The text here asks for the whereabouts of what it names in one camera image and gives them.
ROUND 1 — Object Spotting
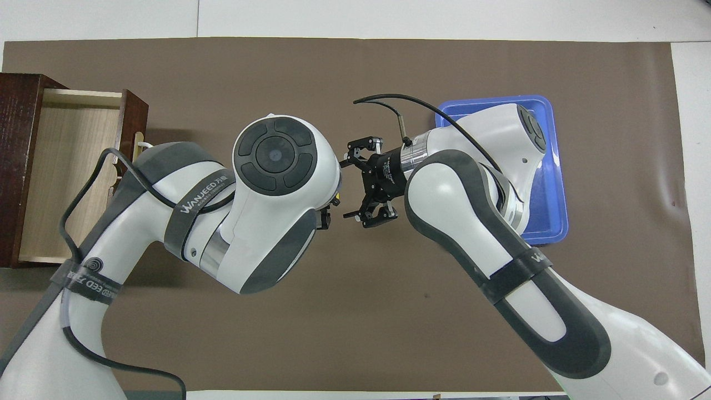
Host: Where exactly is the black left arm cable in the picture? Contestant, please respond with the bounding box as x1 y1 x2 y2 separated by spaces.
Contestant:
59 147 237 400

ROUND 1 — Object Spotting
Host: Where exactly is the brown paper table mat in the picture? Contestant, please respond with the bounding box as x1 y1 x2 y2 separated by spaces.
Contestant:
0 38 705 393

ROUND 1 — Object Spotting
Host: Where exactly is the dark wooden drawer cabinet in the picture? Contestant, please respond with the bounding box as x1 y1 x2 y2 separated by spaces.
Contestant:
0 73 71 269

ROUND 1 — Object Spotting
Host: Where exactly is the wooden drawer with white handle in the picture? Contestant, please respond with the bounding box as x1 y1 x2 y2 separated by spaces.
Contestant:
19 88 151 265

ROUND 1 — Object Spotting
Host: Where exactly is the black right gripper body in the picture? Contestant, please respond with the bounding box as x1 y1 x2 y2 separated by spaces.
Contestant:
361 146 410 204

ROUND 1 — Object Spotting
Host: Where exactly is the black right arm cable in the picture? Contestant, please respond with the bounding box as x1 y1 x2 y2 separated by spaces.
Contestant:
353 94 523 202

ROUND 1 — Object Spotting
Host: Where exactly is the blue plastic tray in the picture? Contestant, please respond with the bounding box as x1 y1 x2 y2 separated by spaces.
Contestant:
434 94 569 246

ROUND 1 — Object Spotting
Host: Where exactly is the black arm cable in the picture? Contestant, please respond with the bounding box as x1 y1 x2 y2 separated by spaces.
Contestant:
59 147 237 400
353 94 523 202

